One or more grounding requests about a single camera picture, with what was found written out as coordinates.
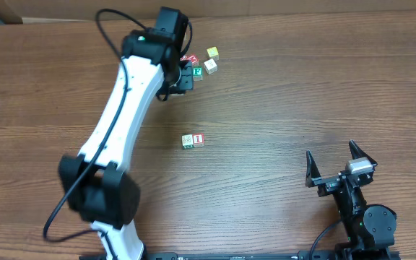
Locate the plain white wooden block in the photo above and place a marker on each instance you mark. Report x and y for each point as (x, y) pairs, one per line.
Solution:
(210, 66)

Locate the cardboard wall panel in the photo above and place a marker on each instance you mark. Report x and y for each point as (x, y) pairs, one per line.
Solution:
(12, 11)

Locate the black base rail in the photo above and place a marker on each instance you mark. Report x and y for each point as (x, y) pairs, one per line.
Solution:
(301, 255)

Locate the green F block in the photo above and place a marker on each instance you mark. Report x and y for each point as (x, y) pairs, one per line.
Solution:
(197, 73)

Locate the red I block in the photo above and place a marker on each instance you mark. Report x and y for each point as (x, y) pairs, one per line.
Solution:
(198, 140)

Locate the white green picture block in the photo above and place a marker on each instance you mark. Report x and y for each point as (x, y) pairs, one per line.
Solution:
(187, 141)

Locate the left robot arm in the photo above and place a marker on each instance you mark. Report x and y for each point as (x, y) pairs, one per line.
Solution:
(96, 183)

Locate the yellow block right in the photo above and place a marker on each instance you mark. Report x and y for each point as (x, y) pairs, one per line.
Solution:
(213, 53)

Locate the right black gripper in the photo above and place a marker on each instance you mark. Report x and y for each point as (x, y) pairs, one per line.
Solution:
(336, 179)

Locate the red M block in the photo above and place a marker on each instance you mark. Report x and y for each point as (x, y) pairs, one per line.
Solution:
(194, 60)

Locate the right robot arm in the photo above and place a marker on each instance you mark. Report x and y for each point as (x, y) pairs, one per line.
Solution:
(370, 228)

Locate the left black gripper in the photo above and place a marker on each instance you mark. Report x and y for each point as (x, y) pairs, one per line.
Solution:
(187, 80)

